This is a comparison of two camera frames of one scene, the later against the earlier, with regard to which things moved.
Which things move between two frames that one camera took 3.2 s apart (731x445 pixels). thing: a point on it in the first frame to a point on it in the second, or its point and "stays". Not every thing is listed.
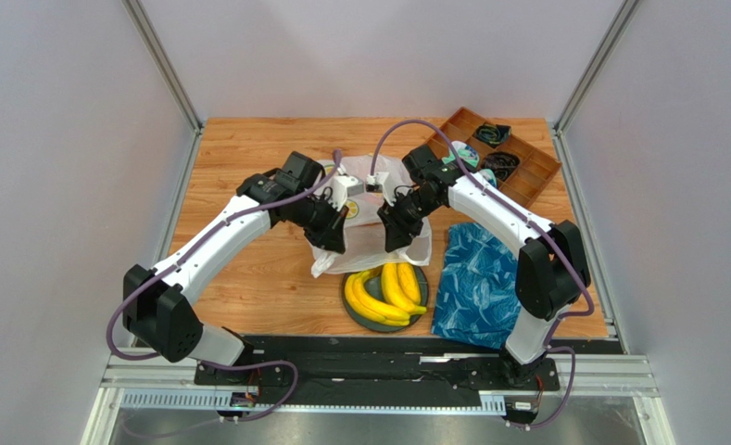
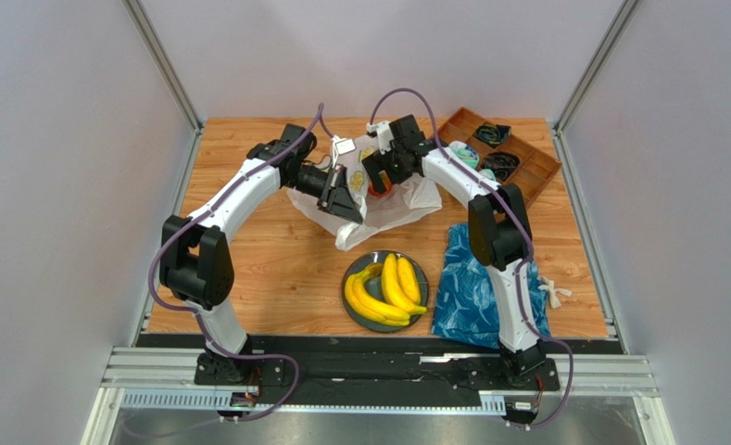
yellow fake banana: (394, 291) stays
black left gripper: (331, 236) to (338, 201)
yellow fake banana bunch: (401, 294) stays
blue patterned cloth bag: (477, 300) stays
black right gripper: (400, 223) to (377, 166)
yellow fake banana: (410, 282) stays
